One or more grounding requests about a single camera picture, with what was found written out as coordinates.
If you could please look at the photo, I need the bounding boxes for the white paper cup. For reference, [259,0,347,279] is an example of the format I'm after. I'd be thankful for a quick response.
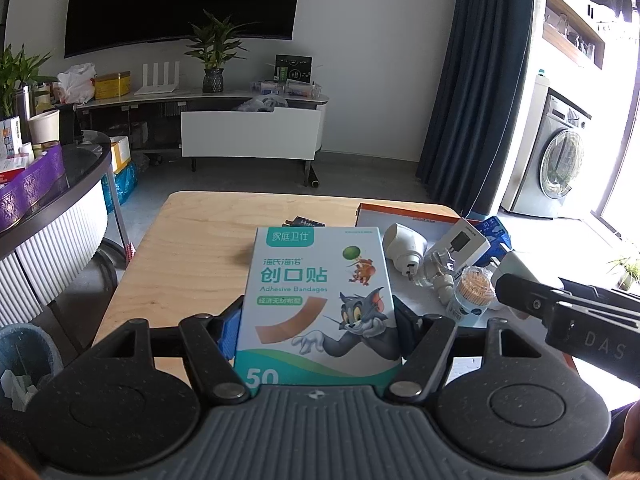
[27,109,61,146]

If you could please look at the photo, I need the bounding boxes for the white television cabinet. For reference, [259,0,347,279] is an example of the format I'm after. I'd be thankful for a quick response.
[75,91,331,187]

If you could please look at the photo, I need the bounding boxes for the white cardboard box orange edges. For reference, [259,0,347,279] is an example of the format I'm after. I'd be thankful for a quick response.
[356,202,586,376]

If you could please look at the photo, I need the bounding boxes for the small potted plant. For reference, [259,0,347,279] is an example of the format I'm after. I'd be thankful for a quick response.
[607,255,640,291]

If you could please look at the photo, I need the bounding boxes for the grey plastic bag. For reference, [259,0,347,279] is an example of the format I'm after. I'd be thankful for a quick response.
[236,96,290,112]

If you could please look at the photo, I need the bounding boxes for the white and yellow carton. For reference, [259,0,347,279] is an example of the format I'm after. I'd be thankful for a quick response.
[109,136,132,173]

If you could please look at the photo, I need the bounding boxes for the purple box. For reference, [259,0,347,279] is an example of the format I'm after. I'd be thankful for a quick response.
[0,145,66,231]

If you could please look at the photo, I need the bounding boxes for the blue plastic box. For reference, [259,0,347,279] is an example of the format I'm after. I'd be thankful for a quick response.
[472,216,513,266]

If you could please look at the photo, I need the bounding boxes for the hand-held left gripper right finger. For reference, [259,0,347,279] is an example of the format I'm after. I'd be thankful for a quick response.
[385,296,548,403]

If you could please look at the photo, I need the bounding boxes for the black television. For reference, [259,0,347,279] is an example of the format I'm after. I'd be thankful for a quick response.
[64,0,305,58]

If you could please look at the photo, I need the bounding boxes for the white plastic bag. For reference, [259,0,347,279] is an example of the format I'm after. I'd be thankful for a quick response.
[56,62,97,103]

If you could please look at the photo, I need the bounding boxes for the steel thermos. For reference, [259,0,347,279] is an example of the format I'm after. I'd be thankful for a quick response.
[15,85,34,141]

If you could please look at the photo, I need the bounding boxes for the white barcoded box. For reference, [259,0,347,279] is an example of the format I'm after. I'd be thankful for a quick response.
[425,217,492,271]

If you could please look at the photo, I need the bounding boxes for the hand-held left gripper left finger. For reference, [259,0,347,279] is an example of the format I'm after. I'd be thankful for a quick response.
[92,297,251,403]

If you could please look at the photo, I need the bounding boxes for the dark blue curtain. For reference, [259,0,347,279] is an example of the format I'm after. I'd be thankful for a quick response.
[416,0,551,221]

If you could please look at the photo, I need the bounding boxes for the grey trash bin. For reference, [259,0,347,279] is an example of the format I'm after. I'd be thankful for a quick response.
[0,322,63,411]

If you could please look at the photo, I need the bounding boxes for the yellow box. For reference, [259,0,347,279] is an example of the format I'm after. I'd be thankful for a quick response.
[94,71,133,100]

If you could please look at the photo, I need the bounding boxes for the toothpick jar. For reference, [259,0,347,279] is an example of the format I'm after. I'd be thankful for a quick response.
[446,266,497,322]

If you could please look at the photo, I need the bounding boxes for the leafy green plant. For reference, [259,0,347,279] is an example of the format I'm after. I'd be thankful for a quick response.
[0,44,56,118]

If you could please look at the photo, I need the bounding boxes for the clear plastic organizer box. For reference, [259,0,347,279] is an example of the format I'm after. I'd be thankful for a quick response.
[250,79,321,100]

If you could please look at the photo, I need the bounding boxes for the teal adhesive bandage box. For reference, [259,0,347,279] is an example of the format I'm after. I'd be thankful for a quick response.
[234,226,403,387]

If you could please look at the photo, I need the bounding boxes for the blue plastic bag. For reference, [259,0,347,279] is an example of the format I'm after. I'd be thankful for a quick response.
[102,160,139,206]

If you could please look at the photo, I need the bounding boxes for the white plug-in mosquito heater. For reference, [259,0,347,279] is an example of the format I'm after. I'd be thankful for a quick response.
[382,223,428,276]

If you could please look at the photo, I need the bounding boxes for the wooden wall shelf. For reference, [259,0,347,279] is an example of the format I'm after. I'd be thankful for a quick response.
[542,0,608,68]

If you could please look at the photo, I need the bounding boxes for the washing machine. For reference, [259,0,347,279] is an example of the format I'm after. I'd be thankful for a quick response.
[500,76,593,220]

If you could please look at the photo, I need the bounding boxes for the white and orange packet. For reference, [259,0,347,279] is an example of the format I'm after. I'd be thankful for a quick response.
[0,116,23,158]

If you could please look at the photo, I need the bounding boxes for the potted plant in dark vase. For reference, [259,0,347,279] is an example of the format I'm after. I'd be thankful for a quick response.
[185,10,251,93]

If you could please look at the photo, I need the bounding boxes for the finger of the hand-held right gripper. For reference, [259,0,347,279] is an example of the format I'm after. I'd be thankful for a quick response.
[495,273,564,321]

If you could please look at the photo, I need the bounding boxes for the round ribbed side table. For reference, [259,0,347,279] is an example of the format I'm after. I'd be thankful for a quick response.
[0,130,128,331]

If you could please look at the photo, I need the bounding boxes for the white router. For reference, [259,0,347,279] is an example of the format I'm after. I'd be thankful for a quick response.
[134,62,178,97]

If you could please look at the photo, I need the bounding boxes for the dark green box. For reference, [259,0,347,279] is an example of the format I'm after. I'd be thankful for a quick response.
[274,54,313,83]

